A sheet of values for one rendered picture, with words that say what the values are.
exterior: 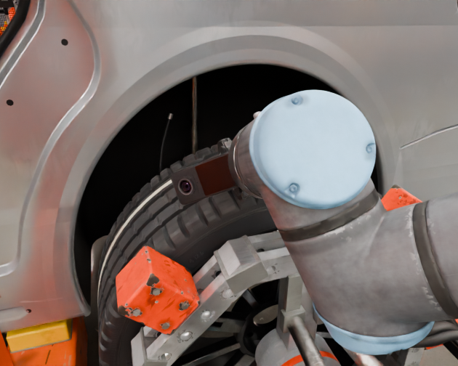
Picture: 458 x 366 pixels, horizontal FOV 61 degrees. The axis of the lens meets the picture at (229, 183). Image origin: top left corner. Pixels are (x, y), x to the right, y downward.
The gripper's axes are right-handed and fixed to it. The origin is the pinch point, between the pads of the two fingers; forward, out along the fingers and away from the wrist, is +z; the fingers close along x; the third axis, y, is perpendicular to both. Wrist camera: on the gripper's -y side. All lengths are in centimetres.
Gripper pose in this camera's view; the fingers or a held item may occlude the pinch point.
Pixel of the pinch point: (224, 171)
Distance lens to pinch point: 64.6
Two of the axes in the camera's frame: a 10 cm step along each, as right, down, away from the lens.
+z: -1.5, 0.1, 9.9
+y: 9.3, -3.5, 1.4
